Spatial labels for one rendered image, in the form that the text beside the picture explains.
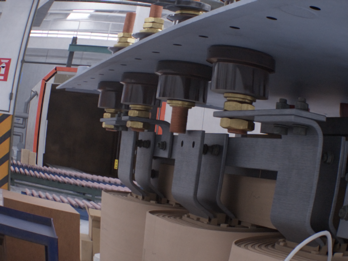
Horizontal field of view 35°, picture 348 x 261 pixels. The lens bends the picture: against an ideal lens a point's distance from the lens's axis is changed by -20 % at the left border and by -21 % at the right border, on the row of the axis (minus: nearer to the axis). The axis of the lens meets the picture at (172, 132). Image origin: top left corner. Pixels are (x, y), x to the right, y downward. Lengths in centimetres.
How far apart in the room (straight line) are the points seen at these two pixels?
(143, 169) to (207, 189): 44
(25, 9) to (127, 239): 1031
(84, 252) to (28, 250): 196
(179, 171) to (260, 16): 61
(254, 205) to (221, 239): 11
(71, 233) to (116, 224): 84
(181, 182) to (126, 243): 35
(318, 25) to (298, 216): 26
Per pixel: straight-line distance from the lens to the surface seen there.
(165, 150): 148
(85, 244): 429
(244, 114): 87
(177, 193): 123
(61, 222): 236
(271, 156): 100
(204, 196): 123
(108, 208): 161
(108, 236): 160
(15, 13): 1164
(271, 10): 64
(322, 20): 63
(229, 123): 94
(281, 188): 83
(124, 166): 162
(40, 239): 170
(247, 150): 109
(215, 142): 121
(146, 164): 160
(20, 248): 237
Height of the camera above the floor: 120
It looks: 2 degrees up
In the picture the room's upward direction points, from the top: 7 degrees clockwise
